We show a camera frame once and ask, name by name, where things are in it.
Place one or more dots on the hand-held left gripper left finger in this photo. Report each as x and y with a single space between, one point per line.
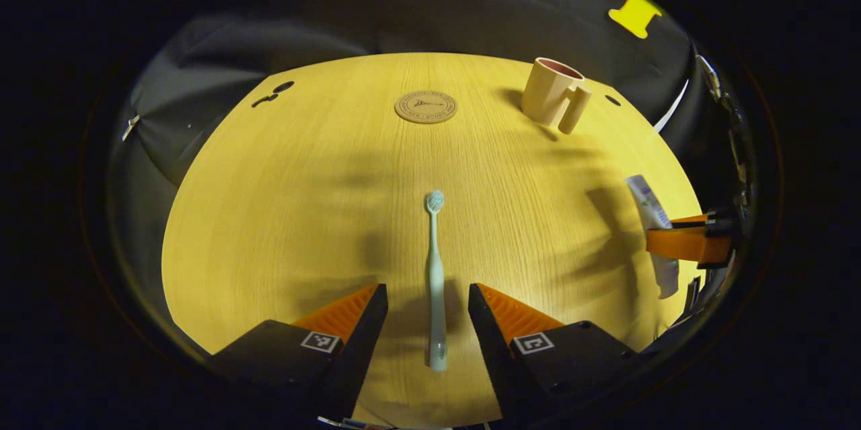
360 356

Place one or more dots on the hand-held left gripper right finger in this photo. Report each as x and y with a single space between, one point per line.
491 349

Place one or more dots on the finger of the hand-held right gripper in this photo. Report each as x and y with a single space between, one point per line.
689 221
686 245

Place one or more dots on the white toothpaste tube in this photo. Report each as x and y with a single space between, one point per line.
649 204

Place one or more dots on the pale green toothbrush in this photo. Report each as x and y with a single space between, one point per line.
436 282

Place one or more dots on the beige cup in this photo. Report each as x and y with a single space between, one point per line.
548 93

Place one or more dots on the round brown coaster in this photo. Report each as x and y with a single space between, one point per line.
426 107

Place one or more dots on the white clip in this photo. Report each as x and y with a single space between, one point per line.
130 127

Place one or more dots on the black backdrop cloth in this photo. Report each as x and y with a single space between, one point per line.
417 19

